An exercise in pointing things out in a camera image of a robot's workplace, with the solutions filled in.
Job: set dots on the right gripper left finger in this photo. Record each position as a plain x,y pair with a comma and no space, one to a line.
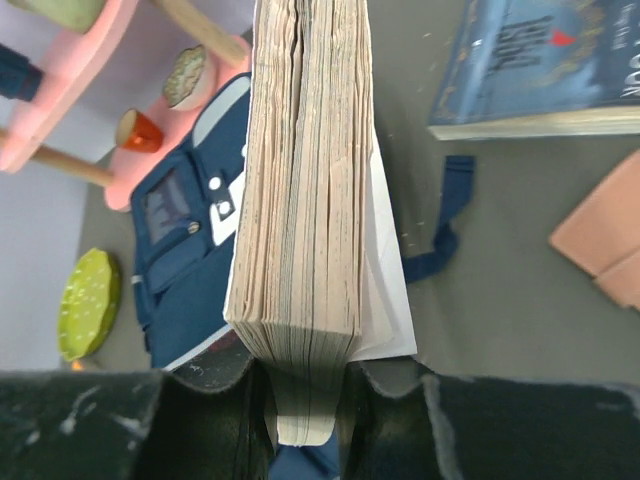
140,420

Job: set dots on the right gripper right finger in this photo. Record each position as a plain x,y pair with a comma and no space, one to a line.
480,425

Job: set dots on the navy blue student backpack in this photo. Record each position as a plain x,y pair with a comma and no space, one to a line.
183,255

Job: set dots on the green polka dot plate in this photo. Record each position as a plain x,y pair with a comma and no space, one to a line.
89,305

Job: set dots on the pink three-tier wooden shelf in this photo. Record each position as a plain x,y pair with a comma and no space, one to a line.
90,80

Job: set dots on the small orange cup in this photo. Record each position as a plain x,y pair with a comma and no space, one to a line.
136,132

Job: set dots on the patterned ceramic bowl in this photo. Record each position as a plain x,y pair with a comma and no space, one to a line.
191,80

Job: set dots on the blue Nineteen Eighty-Four book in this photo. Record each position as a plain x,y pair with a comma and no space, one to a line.
523,69

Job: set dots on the dark blue mug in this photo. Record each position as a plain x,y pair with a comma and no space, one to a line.
19,78

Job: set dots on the pale green mug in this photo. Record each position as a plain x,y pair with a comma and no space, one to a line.
78,16

